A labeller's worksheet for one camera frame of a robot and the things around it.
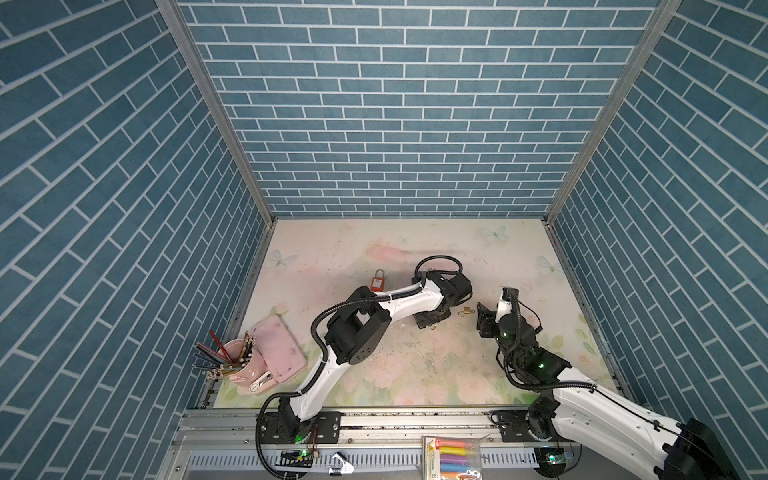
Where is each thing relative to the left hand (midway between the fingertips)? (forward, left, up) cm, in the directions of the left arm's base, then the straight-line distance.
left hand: (435, 320), depth 94 cm
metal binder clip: (-37, +26, +1) cm, 45 cm away
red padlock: (+12, +18, +2) cm, 22 cm away
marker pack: (-36, 0, +2) cm, 36 cm away
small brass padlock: (+3, -11, +1) cm, 11 cm away
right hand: (-1, -12, +13) cm, 18 cm away
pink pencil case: (-11, +46, +3) cm, 47 cm away
